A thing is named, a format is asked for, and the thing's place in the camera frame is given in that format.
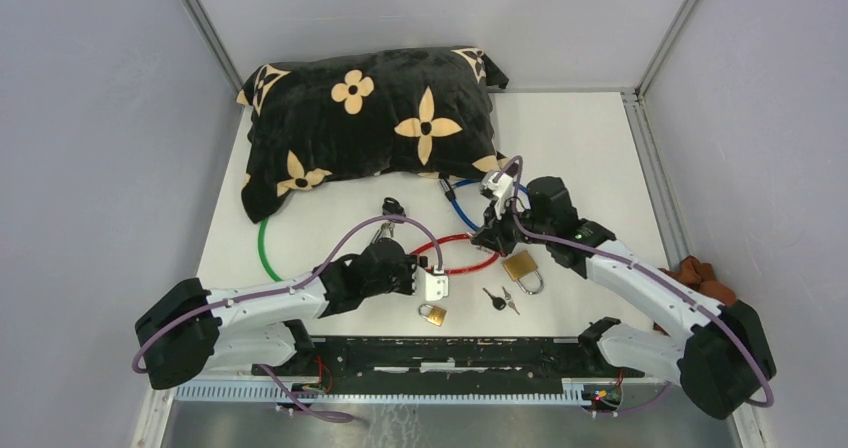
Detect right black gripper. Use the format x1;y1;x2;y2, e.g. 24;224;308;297
472;194;553;257

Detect red cable lock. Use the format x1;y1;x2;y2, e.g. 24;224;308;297
410;233;500;276

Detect large brass padlock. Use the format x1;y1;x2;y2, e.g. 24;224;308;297
502;250;545;295

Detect small brass padlock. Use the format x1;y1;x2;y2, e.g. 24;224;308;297
418;304;447;327

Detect blue cable lock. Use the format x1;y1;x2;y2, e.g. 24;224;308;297
435;174;529;233

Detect black padlock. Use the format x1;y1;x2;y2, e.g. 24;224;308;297
381;197;406;224

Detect green cable lock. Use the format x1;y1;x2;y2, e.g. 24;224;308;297
257;218;281;282

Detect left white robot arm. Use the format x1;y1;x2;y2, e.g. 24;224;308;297
134;238;438;390

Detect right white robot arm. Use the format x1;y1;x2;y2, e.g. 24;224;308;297
471;171;777;419

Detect small silver brass-lock keys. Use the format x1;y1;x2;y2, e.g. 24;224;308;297
502;287;520;315

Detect black head key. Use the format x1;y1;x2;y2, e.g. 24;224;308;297
483;288;507;311

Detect silver keys on table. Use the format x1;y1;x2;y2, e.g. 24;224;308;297
370;221;395;244

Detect black floral pillow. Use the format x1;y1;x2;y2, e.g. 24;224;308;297
237;45;509;223

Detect brown cloth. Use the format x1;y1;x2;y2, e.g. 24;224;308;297
660;256;738;306

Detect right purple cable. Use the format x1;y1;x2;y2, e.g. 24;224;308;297
493;155;776;409

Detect purple cable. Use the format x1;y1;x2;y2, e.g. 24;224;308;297
131;214;446;375
493;155;776;409

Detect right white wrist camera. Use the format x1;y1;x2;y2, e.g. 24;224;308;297
479;171;515;220

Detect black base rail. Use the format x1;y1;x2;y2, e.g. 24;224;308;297
271;336;644;401

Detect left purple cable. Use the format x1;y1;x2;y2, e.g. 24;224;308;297
131;214;446;375

